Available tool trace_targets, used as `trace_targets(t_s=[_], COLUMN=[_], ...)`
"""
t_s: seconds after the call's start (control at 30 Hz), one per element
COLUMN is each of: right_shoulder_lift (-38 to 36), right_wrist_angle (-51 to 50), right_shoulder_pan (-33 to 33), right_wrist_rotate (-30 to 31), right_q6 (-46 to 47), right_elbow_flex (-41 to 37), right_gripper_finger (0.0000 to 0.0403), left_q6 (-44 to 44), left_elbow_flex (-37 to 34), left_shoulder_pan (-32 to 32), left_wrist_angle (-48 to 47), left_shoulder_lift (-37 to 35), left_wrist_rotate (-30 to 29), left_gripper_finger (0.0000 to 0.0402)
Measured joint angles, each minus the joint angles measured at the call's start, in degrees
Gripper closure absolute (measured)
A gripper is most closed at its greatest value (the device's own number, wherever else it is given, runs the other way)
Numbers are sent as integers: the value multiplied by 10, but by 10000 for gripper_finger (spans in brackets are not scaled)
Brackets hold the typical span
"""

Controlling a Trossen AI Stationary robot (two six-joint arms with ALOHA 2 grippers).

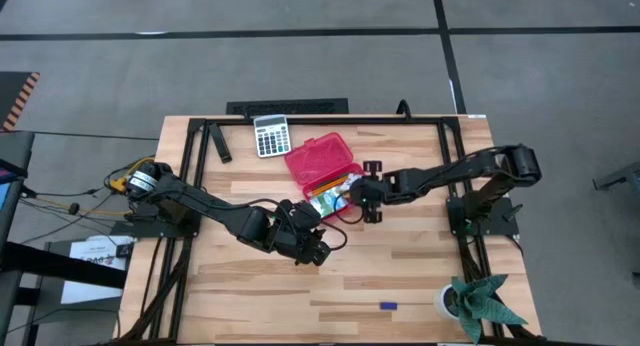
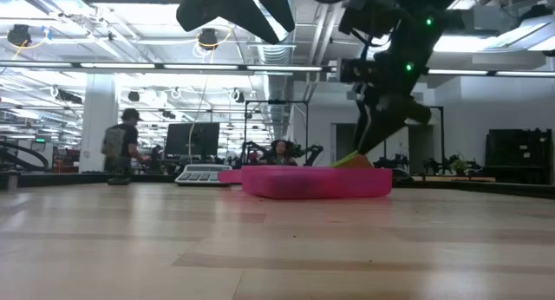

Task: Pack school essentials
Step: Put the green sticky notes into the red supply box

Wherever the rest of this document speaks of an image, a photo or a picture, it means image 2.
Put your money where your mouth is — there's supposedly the small background potted plant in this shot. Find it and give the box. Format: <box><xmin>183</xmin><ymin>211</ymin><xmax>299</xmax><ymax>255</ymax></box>
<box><xmin>450</xmin><ymin>159</ymin><xmax>470</xmax><ymax>177</ymax></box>

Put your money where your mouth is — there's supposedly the black curved hose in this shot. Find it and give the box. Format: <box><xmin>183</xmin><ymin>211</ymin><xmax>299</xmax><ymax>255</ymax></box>
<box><xmin>0</xmin><ymin>138</ymin><xmax>54</xmax><ymax>171</ymax></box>

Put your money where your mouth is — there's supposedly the black ceiling cord reel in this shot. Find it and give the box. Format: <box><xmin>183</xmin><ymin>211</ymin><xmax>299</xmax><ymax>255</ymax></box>
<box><xmin>198</xmin><ymin>27</ymin><xmax>219</xmax><ymax>50</ymax></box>
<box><xmin>6</xmin><ymin>23</ymin><xmax>33</xmax><ymax>48</ymax></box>

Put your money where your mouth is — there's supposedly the silver ceiling duct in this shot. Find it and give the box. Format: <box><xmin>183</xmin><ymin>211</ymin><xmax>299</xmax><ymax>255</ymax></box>
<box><xmin>245</xmin><ymin>0</ymin><xmax>297</xmax><ymax>145</ymax></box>

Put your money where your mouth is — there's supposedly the black cabinet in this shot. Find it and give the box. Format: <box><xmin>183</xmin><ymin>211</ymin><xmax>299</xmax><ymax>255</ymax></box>
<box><xmin>484</xmin><ymin>127</ymin><xmax>554</xmax><ymax>186</ymax></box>

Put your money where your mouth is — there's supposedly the black bracket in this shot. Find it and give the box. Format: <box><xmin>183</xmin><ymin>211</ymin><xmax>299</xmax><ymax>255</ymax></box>
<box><xmin>107</xmin><ymin>156</ymin><xmax>133</xmax><ymax>186</ymax></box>

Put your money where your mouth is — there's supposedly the person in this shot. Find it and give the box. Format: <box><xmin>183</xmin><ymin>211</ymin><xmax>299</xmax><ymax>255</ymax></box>
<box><xmin>148</xmin><ymin>143</ymin><xmax>165</xmax><ymax>165</ymax></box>
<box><xmin>258</xmin><ymin>139</ymin><xmax>299</xmax><ymax>166</ymax></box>
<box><xmin>100</xmin><ymin>108</ymin><xmax>147</xmax><ymax>174</ymax></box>

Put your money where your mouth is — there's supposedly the black background rig frame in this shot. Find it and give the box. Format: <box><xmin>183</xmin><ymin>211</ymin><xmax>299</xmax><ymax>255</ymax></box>
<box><xmin>427</xmin><ymin>104</ymin><xmax>446</xmax><ymax>171</ymax></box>
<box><xmin>245</xmin><ymin>99</ymin><xmax>310</xmax><ymax>166</ymax></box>

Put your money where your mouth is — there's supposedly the grey desk calculator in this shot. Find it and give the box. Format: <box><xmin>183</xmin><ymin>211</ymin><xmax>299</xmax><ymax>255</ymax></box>
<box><xmin>174</xmin><ymin>163</ymin><xmax>233</xmax><ymax>187</ymax></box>

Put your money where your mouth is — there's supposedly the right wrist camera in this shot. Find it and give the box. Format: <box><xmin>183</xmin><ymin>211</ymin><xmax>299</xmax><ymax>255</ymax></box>
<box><xmin>336</xmin><ymin>56</ymin><xmax>379</xmax><ymax>85</ymax></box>

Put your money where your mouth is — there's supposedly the overhead light bar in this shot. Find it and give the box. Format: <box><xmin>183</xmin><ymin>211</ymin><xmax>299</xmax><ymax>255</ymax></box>
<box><xmin>0</xmin><ymin>60</ymin><xmax>555</xmax><ymax>78</ymax></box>

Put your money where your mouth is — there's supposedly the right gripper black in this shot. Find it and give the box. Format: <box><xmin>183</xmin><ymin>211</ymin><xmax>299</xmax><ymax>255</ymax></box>
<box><xmin>354</xmin><ymin>43</ymin><xmax>434</xmax><ymax>156</ymax></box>

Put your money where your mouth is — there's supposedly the hanging yellow cord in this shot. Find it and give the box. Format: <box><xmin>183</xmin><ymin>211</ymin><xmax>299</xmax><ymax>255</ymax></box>
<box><xmin>187</xmin><ymin>48</ymin><xmax>213</xmax><ymax>165</ymax></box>

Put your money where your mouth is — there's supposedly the small grey block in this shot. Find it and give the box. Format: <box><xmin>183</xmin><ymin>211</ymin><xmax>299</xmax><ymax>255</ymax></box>
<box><xmin>0</xmin><ymin>170</ymin><xmax>21</xmax><ymax>191</ymax></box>

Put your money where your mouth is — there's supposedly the pink plastic pencil case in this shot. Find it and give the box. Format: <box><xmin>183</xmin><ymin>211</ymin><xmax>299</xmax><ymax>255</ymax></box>
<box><xmin>218</xmin><ymin>164</ymin><xmax>394</xmax><ymax>200</ymax></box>

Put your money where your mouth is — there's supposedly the black computer monitor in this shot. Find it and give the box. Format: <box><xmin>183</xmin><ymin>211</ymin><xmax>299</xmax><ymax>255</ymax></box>
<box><xmin>164</xmin><ymin>121</ymin><xmax>221</xmax><ymax>159</ymax></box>

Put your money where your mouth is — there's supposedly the background wooden table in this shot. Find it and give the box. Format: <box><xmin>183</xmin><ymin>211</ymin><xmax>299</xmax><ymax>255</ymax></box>
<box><xmin>409</xmin><ymin>174</ymin><xmax>497</xmax><ymax>183</ymax></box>

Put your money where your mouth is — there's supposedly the green patterned white notepad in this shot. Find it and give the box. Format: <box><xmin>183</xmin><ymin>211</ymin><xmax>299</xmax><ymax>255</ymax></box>
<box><xmin>331</xmin><ymin>149</ymin><xmax>375</xmax><ymax>169</ymax></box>

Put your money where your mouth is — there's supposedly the white column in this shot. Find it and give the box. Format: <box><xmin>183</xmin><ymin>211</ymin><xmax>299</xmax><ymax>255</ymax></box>
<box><xmin>79</xmin><ymin>73</ymin><xmax>121</xmax><ymax>173</ymax></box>

